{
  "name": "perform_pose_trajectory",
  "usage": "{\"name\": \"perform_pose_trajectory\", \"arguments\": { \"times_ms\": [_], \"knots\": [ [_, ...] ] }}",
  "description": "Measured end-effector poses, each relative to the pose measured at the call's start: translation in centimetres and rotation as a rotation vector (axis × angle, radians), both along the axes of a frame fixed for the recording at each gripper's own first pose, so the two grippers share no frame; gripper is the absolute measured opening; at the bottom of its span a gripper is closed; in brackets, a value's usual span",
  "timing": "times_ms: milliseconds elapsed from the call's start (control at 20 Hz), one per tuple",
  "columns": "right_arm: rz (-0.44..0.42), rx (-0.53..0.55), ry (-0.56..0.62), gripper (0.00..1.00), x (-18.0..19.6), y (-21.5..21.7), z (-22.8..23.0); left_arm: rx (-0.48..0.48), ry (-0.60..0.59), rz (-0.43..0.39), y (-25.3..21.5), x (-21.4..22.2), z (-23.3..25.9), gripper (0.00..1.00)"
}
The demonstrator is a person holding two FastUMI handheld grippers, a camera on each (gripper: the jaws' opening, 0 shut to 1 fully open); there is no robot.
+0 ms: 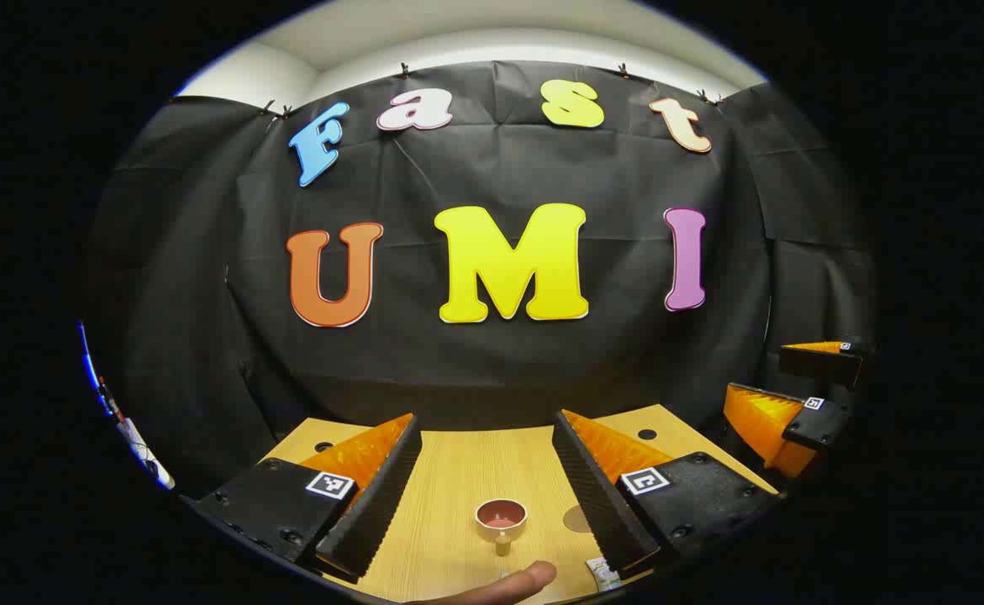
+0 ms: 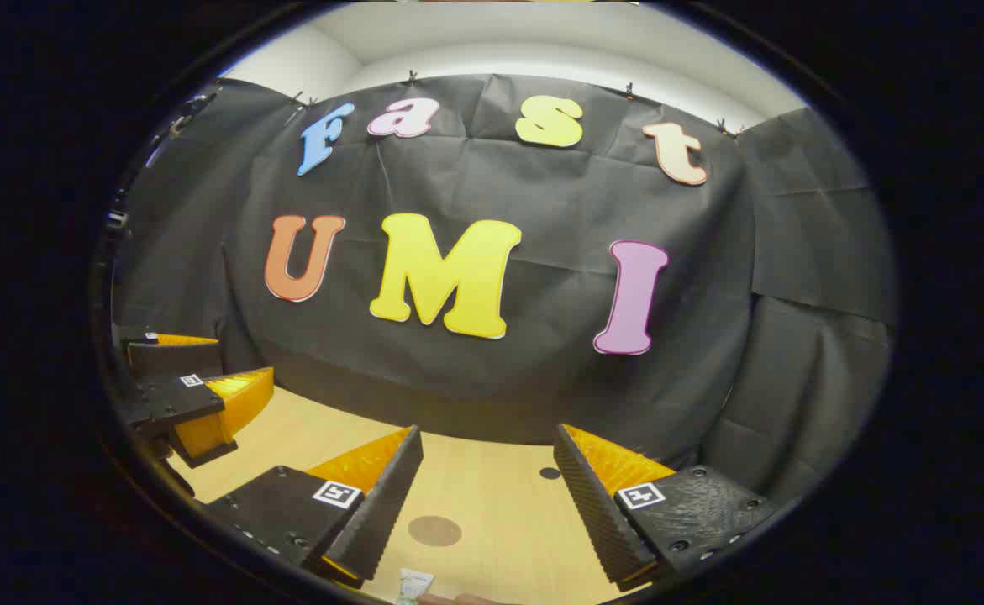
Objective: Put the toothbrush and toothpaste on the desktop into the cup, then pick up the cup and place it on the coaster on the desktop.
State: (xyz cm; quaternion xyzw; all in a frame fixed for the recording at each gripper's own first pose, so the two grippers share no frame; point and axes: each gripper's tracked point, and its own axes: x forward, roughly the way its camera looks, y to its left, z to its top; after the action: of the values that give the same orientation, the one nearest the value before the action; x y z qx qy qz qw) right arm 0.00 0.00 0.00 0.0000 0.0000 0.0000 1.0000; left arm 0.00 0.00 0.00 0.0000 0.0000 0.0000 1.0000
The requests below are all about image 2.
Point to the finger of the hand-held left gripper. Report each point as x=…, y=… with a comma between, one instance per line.
x=164, y=405
x=176, y=360

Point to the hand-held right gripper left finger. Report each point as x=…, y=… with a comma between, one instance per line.
x=378, y=512

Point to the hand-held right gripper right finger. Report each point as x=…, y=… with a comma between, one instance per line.
x=597, y=512

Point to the round brown coaster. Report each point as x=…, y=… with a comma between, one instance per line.
x=434, y=531

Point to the white toothpaste tube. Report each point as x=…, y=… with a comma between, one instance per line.
x=414, y=581

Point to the wooden desktop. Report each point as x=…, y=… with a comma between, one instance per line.
x=500, y=496

